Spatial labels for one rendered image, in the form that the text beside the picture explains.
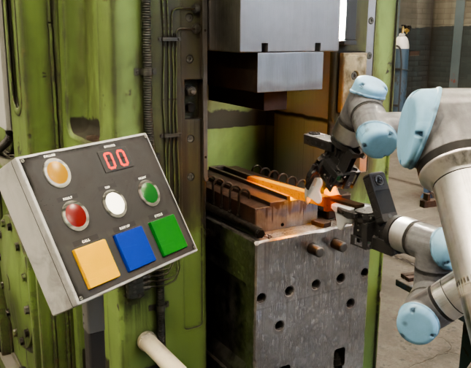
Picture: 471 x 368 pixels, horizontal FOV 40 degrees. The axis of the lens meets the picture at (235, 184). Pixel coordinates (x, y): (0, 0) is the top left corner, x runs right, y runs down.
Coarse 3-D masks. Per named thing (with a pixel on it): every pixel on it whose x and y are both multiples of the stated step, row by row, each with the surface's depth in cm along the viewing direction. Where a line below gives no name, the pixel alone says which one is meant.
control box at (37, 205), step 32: (32, 160) 113; (64, 160) 118; (96, 160) 124; (128, 160) 130; (32, 192) 111; (64, 192) 116; (96, 192) 121; (128, 192) 127; (160, 192) 134; (32, 224) 112; (64, 224) 113; (96, 224) 118; (128, 224) 124; (32, 256) 113; (64, 256) 110; (160, 256) 127; (64, 288) 110; (96, 288) 113
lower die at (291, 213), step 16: (224, 176) 191; (208, 192) 181; (224, 192) 176; (256, 192) 173; (272, 192) 170; (224, 208) 174; (240, 208) 167; (256, 208) 161; (272, 208) 163; (288, 208) 166; (304, 208) 169; (256, 224) 162; (272, 224) 164; (288, 224) 167
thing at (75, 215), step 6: (72, 204) 116; (66, 210) 114; (72, 210) 115; (78, 210) 116; (66, 216) 114; (72, 216) 114; (78, 216) 115; (84, 216) 116; (72, 222) 114; (78, 222) 115; (84, 222) 116
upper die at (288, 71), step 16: (208, 64) 172; (224, 64) 165; (240, 64) 159; (256, 64) 152; (272, 64) 154; (288, 64) 157; (304, 64) 159; (320, 64) 162; (208, 80) 174; (224, 80) 166; (240, 80) 159; (256, 80) 153; (272, 80) 155; (288, 80) 158; (304, 80) 160; (320, 80) 163
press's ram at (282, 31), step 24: (216, 0) 155; (240, 0) 146; (264, 0) 149; (288, 0) 153; (312, 0) 156; (336, 0) 160; (216, 24) 156; (240, 24) 148; (264, 24) 151; (288, 24) 154; (312, 24) 158; (336, 24) 162; (216, 48) 158; (240, 48) 149; (264, 48) 154; (288, 48) 156; (312, 48) 159; (336, 48) 163
